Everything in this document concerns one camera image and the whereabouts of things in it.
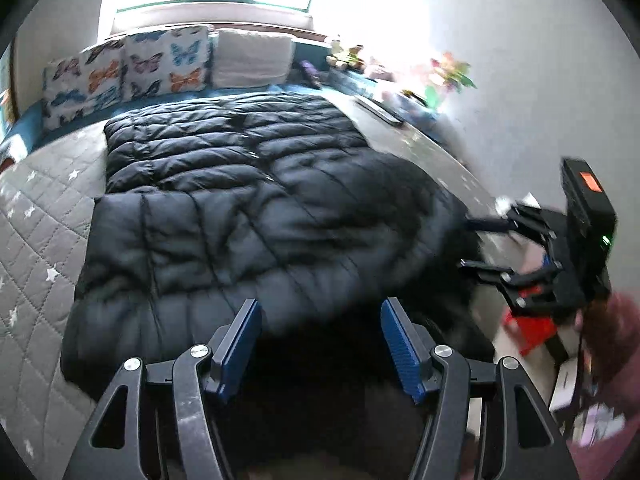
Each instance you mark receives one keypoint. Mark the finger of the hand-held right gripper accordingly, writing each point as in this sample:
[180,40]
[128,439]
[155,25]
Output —
[525,222]
[510,280]

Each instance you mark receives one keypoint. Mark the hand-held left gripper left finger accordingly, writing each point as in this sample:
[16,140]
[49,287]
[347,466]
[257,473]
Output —
[240,345]

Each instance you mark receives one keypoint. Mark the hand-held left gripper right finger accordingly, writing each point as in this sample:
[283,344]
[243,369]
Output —
[400,345]

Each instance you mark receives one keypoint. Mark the black down jacket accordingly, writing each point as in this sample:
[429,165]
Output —
[225,210]

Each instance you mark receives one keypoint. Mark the person's right forearm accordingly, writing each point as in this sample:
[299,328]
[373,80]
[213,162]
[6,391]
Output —
[617,340]

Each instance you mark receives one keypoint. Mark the red plastic stool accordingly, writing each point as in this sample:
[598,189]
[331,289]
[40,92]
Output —
[530,330]

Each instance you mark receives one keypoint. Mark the clear plastic toy box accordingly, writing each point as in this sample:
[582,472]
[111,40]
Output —
[412,107]

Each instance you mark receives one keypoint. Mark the colourful pinwheel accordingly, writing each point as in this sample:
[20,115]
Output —
[452,72]

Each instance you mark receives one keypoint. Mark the long white flat device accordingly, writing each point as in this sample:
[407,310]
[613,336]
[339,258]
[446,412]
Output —
[380,109]

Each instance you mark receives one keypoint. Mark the grey star quilted mat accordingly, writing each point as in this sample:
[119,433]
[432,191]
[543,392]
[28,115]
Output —
[40,240]

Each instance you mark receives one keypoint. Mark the brown plush bear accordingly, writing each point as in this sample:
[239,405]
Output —
[351,55]

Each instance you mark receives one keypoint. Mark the purple folded umbrella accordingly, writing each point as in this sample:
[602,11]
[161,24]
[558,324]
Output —
[311,71]

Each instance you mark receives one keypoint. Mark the white cushion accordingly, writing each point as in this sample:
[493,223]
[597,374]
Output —
[252,57]

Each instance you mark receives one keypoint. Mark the butterfly print cushion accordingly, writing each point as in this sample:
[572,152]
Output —
[82,85]
[165,62]

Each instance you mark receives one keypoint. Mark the blue corner bench seat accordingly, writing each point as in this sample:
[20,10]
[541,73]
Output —
[25,127]

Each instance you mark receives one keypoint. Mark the window ledge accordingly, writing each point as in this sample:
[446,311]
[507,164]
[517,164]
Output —
[200,19]

